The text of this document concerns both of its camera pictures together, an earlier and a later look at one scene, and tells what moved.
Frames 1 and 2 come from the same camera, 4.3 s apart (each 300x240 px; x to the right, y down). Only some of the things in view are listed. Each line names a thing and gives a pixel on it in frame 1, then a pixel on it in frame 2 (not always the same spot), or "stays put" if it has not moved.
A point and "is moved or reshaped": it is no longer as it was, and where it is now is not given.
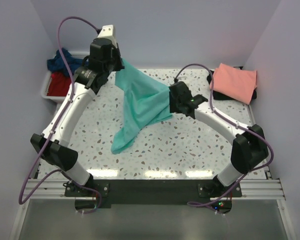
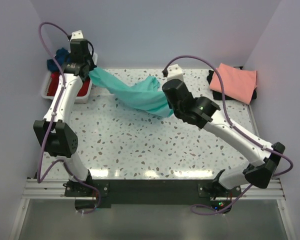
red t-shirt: x=59 y=85 stays put
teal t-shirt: x=146 y=100 is moved or reshaped
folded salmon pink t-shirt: x=234 y=83 stays put
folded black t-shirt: x=218 y=96 stays put
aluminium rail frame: x=265 y=189 stays put
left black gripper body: x=116 y=63 -> x=90 y=62
